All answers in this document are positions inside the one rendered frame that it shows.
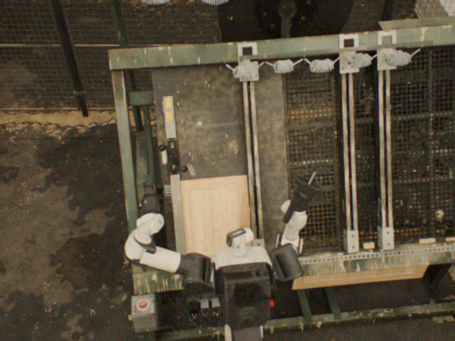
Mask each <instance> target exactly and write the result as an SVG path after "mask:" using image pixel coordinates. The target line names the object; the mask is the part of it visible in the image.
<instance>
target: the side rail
mask: <svg viewBox="0 0 455 341"><path fill-rule="evenodd" d="M111 75H112V81H113V89H114V102H115V110H116V117H117V125H118V138H119V145H120V153H121V166H122V173H123V180H124V188H125V201H126V209H127V222H128V230H129V235H130V234H131V232H132V231H134V230H135V229H137V220H138V219H139V218H140V214H139V204H138V196H137V182H136V176H135V161H134V153H133V140H132V132H131V125H130V117H129V104H128V97H127V86H126V80H125V71H123V70H122V71H111ZM143 272H144V268H141V267H136V266H134V265H132V273H133V274H138V273H143Z"/></svg>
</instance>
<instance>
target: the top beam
mask: <svg viewBox="0 0 455 341"><path fill-rule="evenodd" d="M394 31H396V43H405V42H416V41H433V45H425V46H413V47H406V49H415V48H426V47H437V46H449V45H455V25H449V26H427V27H426V28H403V29H402V30H380V31H373V32H357V33H345V34H344V35H322V36H311V37H300V38H287V39H274V40H265V41H243V42H232V43H209V44H198V45H188V46H186V45H176V47H175V46H165V47H142V48H131V49H109V50H108V51H107V56H108V63H109V69H110V70H137V69H147V68H168V67H179V66H199V65H211V64H231V63H238V61H228V62H221V57H230V56H238V43H257V55H261V54H272V53H283V52H294V51H315V50H317V49H338V48H339V36H348V35H358V41H359V46H371V45H377V33H383V32H394ZM382 44H391V36H382ZM328 55H339V52H336V53H326V54H314V55H299V56H292V57H282V58H261V59H260V62H264V60H284V59H296V58H311V57H318V56H328Z"/></svg>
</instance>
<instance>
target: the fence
mask: <svg viewBox="0 0 455 341"><path fill-rule="evenodd" d="M166 98H171V108H166V101H165V99H166ZM163 106H164V114H165V122H166V131H167V139H169V138H176V131H175V115H174V106H173V98H172V96H169V97H163ZM167 112H172V120H173V121H170V122H167ZM170 179H171V195H172V204H173V212H174V219H175V235H176V244H177V252H178V254H182V255H186V241H185V232H184V223H183V207H182V198H181V190H180V181H179V174H175V175H170Z"/></svg>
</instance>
